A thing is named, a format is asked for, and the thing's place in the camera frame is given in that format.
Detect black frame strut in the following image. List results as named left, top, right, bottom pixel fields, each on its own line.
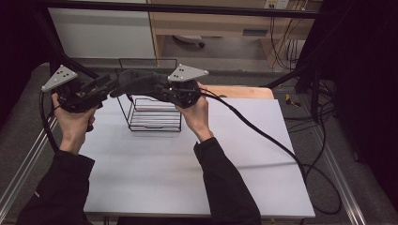
left=32, top=8, right=101, bottom=83
left=264, top=46, right=323, bottom=121

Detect black wire rack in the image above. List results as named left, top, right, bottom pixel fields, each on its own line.
left=114, top=57, right=183, bottom=133

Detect white power strip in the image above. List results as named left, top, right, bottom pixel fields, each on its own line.
left=264, top=0, right=291, bottom=10

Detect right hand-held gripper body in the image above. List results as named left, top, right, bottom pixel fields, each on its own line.
left=162, top=64, right=209, bottom=110

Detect hand-held gripper cable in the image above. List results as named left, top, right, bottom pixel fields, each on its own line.
left=198, top=88, right=343, bottom=216
left=38, top=89, right=61, bottom=155

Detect person's left hand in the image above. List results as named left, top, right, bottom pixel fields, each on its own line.
left=51, top=92, right=99, bottom=156

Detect hanging desk cables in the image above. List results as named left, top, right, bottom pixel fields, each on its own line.
left=269, top=13, right=309, bottom=71

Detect white board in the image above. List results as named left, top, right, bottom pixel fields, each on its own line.
left=78, top=93, right=316, bottom=218

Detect person's right hand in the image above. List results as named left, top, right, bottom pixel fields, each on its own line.
left=175, top=82, right=216, bottom=143

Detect office chair base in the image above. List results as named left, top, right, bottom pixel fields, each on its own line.
left=171, top=34, right=207, bottom=49

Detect aluminium rail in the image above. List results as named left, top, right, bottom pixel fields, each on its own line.
left=0, top=115, right=60, bottom=217
left=308, top=120, right=368, bottom=225

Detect left hand-held gripper cable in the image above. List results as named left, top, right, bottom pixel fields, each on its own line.
left=38, top=89, right=61, bottom=155

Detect white cabinet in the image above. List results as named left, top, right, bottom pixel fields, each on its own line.
left=48, top=0, right=157, bottom=59

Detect yellow black tape piece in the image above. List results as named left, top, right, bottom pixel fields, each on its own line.
left=284, top=93, right=302, bottom=108

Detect black frame crossbar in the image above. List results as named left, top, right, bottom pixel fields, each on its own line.
left=33, top=0, right=325, bottom=19

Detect dark curtain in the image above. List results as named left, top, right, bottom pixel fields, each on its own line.
left=297, top=0, right=398, bottom=207
left=0, top=0, right=60, bottom=121

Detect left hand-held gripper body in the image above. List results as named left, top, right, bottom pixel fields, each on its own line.
left=41, top=65, right=104, bottom=113

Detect black towel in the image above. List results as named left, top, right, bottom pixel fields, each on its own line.
left=109, top=68, right=172, bottom=103

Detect right hand-held gripper cable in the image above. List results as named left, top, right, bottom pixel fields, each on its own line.
left=198, top=88, right=343, bottom=216

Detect wooden table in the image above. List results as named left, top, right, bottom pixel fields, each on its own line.
left=205, top=84, right=275, bottom=100

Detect wooden desk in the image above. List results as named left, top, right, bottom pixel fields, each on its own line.
left=145, top=0, right=324, bottom=68

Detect bundle of black floor cables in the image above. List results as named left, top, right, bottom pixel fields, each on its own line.
left=283, top=79, right=339, bottom=176

